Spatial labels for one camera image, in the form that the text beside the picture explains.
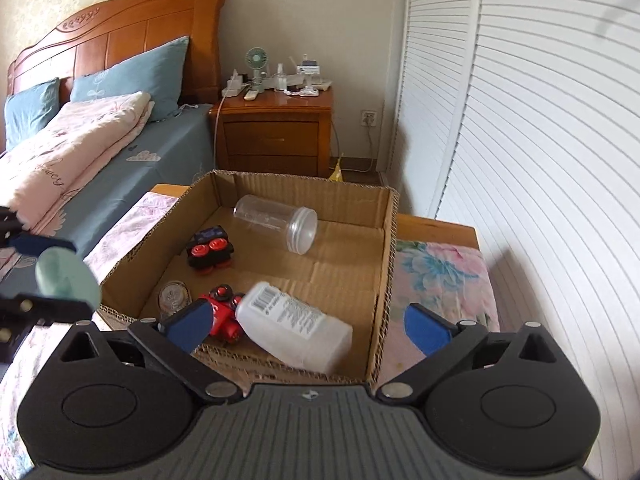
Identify mint green round case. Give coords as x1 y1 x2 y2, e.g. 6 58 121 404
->
35 247 102 311

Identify correction tape dispenser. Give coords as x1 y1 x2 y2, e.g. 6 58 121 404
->
157 281 192 320

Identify white medical bottle green label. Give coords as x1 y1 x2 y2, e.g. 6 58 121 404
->
235 282 352 375

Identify pink folded quilt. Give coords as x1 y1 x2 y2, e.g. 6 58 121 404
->
1 91 154 233

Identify pink floral cloth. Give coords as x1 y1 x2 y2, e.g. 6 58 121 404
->
1 192 499 479

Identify black toy car red wheels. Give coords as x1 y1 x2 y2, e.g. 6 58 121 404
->
186 226 234 274

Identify blue pillow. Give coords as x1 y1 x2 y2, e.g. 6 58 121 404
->
4 78 61 151
70 36 190 122

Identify brown cardboard box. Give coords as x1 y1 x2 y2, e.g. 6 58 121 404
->
99 170 398 385

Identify clear plastic jar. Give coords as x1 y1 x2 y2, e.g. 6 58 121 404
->
233 195 319 255

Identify blue bed sheet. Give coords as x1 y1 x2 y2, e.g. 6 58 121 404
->
23 105 215 258

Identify yellow dustpan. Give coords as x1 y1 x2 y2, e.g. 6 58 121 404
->
329 156 344 182

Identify wooden bed headboard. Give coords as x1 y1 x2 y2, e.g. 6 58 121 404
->
6 0 226 104

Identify wooden nightstand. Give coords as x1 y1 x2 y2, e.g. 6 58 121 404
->
209 89 333 178

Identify white louvered closet doors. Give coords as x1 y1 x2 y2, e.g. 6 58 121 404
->
388 0 639 479

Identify white power strip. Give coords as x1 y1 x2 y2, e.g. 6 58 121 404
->
221 72 245 99

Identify clear spray bottle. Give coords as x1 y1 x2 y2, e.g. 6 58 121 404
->
274 63 288 92

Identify white phone stand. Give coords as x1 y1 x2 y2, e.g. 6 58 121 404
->
296 54 332 98

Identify small green desk fan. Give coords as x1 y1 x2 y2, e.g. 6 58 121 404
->
245 47 269 93

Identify wall outlet with plug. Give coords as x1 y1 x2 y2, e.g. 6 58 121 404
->
360 110 378 128

